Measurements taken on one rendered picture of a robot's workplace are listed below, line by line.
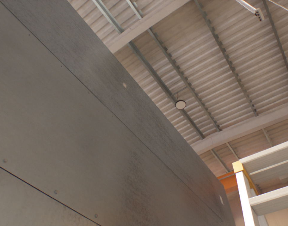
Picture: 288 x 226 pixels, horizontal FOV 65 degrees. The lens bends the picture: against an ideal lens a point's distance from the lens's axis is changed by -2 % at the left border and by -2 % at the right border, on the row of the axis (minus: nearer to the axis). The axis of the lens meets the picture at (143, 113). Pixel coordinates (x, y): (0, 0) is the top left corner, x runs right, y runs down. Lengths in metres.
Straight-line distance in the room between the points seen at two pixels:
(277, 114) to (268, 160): 7.93
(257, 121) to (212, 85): 2.12
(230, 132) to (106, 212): 8.27
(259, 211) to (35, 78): 0.86
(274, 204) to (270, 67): 7.46
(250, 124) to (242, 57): 2.52
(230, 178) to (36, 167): 8.90
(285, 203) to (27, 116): 0.81
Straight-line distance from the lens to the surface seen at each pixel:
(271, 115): 8.91
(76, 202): 0.79
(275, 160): 1.00
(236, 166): 0.95
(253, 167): 1.00
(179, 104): 7.06
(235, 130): 8.96
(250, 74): 8.08
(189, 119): 8.56
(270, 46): 7.76
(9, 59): 0.89
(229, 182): 9.35
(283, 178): 8.93
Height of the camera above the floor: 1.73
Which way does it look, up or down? 52 degrees up
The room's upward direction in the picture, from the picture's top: straight up
